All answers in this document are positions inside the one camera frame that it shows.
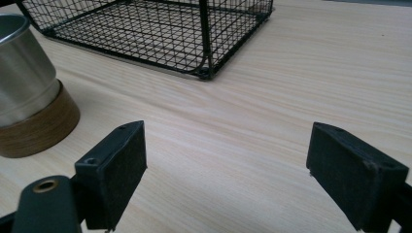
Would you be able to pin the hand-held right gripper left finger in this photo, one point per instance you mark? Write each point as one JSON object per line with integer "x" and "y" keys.
{"x": 110, "y": 174}

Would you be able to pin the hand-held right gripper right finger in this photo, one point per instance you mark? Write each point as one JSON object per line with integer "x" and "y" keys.
{"x": 350, "y": 181}

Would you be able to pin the steel cup with wooden base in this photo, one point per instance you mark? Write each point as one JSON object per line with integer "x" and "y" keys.
{"x": 29, "y": 90}

